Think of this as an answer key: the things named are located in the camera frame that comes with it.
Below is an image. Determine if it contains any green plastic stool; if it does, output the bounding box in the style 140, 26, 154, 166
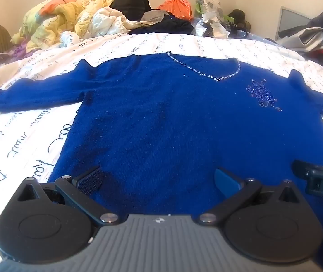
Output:
195, 2, 233, 24

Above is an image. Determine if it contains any white script-printed bed sheet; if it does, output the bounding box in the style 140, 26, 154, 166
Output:
0, 32, 323, 264

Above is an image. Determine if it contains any black patterned cloth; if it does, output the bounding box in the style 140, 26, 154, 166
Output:
229, 24, 248, 38

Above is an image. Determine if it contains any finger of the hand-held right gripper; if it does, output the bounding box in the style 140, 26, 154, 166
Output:
292, 160, 319, 180

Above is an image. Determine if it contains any dark olive plush bundle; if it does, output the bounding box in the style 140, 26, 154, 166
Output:
228, 9, 252, 33

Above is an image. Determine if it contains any yellow cartoon quilt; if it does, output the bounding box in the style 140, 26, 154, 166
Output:
11, 0, 117, 53

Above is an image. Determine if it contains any blue beaded sweater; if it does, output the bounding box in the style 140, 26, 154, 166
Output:
0, 51, 323, 224

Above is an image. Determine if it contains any orange plastic bag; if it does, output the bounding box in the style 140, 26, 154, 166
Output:
157, 0, 193, 22

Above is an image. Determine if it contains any floral pillow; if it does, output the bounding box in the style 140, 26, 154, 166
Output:
197, 0, 224, 20

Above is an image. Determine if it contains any grey wall panel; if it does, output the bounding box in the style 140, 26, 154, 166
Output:
275, 6, 316, 41

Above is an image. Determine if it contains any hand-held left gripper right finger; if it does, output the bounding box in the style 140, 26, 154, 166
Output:
197, 168, 303, 227

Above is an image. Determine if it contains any pile of mixed clothes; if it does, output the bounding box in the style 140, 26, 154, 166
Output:
277, 8, 323, 85

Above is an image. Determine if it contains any white crumpled cloth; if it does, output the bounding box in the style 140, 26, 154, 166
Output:
89, 7, 135, 37

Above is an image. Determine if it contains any black cap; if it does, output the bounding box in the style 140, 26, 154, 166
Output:
111, 0, 152, 22

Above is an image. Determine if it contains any purple cloth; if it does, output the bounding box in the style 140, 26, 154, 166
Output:
10, 38, 30, 60

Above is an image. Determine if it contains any dark navy cloth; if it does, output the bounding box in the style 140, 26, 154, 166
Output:
129, 15, 194, 36

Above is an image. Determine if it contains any grey cloth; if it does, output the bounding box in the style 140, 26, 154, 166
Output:
140, 10, 173, 23

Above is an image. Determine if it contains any clear plastic bag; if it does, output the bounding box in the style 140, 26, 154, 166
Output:
195, 11, 230, 39

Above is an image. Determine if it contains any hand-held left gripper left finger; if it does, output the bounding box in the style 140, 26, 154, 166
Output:
16, 167, 124, 228

